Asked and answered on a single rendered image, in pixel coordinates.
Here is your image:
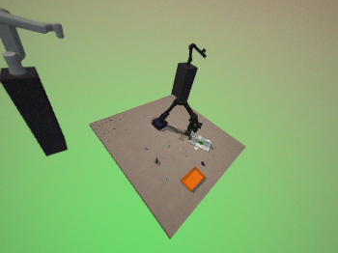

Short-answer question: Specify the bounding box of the orange rectangular tray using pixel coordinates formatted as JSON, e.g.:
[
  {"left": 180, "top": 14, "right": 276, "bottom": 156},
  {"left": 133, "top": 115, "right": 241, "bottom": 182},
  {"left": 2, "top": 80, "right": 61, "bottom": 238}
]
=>
[{"left": 181, "top": 166, "right": 205, "bottom": 191}]

